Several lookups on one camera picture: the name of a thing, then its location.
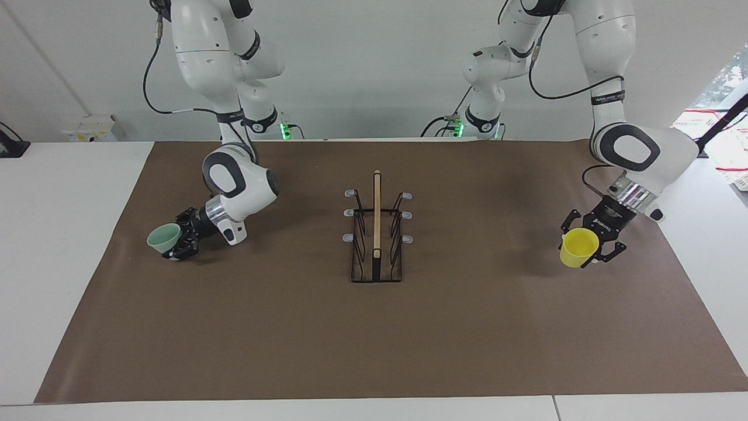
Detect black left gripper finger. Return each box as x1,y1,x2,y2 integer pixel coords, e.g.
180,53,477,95
587,240,628,265
559,208,587,234

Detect pale green plastic cup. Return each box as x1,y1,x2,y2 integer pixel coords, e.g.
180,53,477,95
147,223,182,256

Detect yellow plastic cup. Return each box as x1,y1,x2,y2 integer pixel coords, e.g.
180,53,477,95
560,228,601,269

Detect red striped white papers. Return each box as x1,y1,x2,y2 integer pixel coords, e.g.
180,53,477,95
671,108,748,177

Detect black tripod pole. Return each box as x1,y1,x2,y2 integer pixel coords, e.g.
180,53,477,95
694,92,748,160

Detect black desk stand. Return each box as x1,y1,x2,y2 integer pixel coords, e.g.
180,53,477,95
0,122,31,159

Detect brown table mat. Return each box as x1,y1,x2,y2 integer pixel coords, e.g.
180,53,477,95
34,139,748,404

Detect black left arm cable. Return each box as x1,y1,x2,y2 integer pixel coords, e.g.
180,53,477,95
497,0,627,199

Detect white wall socket box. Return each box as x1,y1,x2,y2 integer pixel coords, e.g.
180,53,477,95
61,115,127,143

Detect black left base cable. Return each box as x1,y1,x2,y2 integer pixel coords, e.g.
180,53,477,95
420,87,473,139

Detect black wire cup rack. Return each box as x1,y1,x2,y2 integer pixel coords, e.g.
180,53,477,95
343,170,414,284

